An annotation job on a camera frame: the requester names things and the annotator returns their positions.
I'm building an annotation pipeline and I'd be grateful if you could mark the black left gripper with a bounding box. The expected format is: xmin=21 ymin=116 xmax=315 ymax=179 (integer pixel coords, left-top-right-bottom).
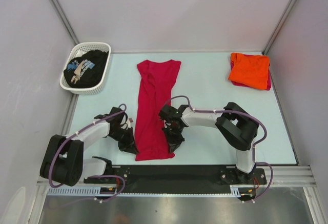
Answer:
xmin=109 ymin=127 xmax=139 ymax=155

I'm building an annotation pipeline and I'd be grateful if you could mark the red polo shirt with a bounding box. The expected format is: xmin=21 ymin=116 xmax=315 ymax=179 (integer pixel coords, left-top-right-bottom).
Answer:
xmin=135 ymin=60 xmax=181 ymax=161

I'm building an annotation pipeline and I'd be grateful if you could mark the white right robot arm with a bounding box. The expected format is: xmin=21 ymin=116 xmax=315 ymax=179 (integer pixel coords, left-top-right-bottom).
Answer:
xmin=159 ymin=102 xmax=259 ymax=184

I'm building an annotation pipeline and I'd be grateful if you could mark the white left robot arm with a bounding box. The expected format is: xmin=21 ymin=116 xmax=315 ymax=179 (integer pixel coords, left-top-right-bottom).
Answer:
xmin=40 ymin=104 xmax=139 ymax=188

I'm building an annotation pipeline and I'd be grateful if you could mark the white plastic laundry basket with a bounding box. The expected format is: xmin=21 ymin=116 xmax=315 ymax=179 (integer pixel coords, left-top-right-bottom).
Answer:
xmin=59 ymin=42 xmax=111 ymax=95

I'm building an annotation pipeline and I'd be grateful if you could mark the black printed t shirt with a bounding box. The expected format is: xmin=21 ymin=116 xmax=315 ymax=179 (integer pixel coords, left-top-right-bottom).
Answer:
xmin=63 ymin=50 xmax=109 ymax=89

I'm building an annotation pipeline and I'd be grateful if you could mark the folded orange t shirt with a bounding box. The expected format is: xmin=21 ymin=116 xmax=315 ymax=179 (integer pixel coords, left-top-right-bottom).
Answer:
xmin=228 ymin=52 xmax=271 ymax=90

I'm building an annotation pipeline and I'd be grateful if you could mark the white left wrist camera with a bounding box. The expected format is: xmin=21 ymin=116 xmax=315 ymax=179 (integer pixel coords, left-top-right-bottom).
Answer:
xmin=122 ymin=117 xmax=133 ymax=129

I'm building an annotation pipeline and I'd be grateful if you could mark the grey slotted cable duct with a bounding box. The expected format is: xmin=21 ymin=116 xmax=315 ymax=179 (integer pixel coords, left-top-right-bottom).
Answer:
xmin=48 ymin=186 xmax=117 ymax=197

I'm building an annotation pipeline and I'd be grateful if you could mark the aluminium frame rail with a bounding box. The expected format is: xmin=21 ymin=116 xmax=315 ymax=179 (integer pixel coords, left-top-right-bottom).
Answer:
xmin=36 ymin=165 xmax=316 ymax=188

